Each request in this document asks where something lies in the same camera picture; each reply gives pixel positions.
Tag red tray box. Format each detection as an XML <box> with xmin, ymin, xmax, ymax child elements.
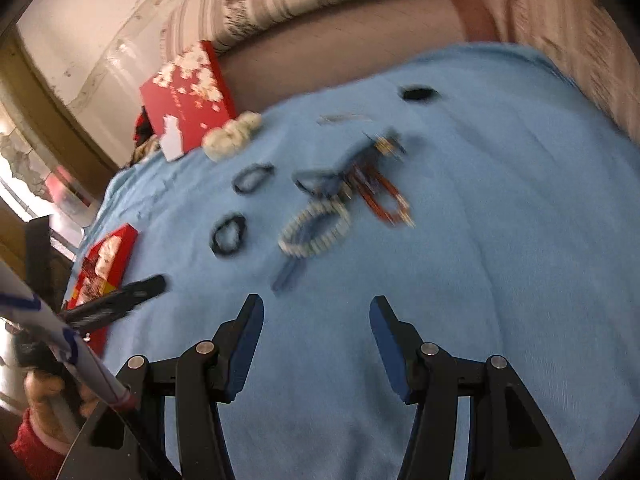
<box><xmin>64</xmin><ymin>223</ymin><xmax>140</xmax><ymax>359</ymax></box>

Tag left hand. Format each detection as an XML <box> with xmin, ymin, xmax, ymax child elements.
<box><xmin>24</xmin><ymin>370</ymin><xmax>78</xmax><ymax>448</ymax></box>

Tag dark jewelry pile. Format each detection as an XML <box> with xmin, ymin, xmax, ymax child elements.
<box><xmin>292</xmin><ymin>129</ymin><xmax>406</xmax><ymax>200</ymax></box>

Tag red bead bracelet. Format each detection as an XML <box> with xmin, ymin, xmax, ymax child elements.
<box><xmin>351</xmin><ymin>159</ymin><xmax>416</xmax><ymax>228</ymax></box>

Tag thin black hair tie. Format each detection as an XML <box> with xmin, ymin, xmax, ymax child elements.
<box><xmin>231</xmin><ymin>161</ymin><xmax>277</xmax><ymax>195</ymax></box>

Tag blue ribbon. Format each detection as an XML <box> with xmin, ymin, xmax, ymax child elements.
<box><xmin>271</xmin><ymin>257</ymin><xmax>306</xmax><ymax>294</ymax></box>

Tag blue blanket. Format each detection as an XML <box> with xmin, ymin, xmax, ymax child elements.
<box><xmin>84</xmin><ymin>44</ymin><xmax>639</xmax><ymax>479</ymax></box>

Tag silver hair clip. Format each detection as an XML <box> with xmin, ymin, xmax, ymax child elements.
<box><xmin>317</xmin><ymin>113</ymin><xmax>372</xmax><ymax>126</ymax></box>

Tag grey white bead bracelet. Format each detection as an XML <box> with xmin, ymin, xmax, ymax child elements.
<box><xmin>278</xmin><ymin>198</ymin><xmax>353</xmax><ymax>260</ymax></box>

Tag red floral box lid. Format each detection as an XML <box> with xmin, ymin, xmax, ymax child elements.
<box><xmin>140</xmin><ymin>41</ymin><xmax>236</xmax><ymax>162</ymax></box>

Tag small black clip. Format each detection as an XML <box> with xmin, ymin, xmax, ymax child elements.
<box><xmin>399</xmin><ymin>86</ymin><xmax>439</xmax><ymax>103</ymax></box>

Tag thick black hair tie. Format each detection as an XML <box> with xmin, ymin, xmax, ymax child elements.
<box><xmin>209</xmin><ymin>212</ymin><xmax>248</xmax><ymax>257</ymax></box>

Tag dark clothes pile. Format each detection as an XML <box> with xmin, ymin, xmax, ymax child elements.
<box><xmin>128</xmin><ymin>107</ymin><xmax>160</xmax><ymax>167</ymax></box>

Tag cream white scrunchie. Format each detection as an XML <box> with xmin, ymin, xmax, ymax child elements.
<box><xmin>201</xmin><ymin>112</ymin><xmax>262</xmax><ymax>162</ymax></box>

